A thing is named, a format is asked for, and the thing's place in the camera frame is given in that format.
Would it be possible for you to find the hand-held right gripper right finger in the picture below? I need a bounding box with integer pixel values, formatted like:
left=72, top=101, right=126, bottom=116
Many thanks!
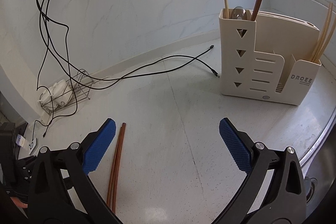
left=213, top=117, right=307, bottom=224

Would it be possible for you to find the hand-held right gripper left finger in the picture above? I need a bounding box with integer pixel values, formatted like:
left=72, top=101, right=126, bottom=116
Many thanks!
left=26, top=118, right=124, bottom=224

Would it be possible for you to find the cream utensil holder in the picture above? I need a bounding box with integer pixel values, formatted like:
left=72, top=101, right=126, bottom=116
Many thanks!
left=219, top=11, right=322, bottom=106

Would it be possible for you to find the grey translucent spoon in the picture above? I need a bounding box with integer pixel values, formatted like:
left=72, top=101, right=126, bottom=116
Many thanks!
left=231, top=6, right=252, bottom=21

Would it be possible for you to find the small white device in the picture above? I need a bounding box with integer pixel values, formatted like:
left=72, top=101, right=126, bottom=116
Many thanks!
left=28, top=137, right=40, bottom=155

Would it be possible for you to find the steel sink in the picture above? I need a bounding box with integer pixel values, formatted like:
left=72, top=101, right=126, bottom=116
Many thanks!
left=298, top=106, right=336, bottom=216

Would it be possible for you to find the metal wire rack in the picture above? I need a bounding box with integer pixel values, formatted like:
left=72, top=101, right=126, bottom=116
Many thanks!
left=39, top=69, right=91, bottom=115

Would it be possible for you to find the black cable with connector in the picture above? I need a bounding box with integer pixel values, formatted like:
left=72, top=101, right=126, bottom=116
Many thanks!
left=105, top=55, right=219, bottom=81
left=89, top=45, right=214, bottom=83

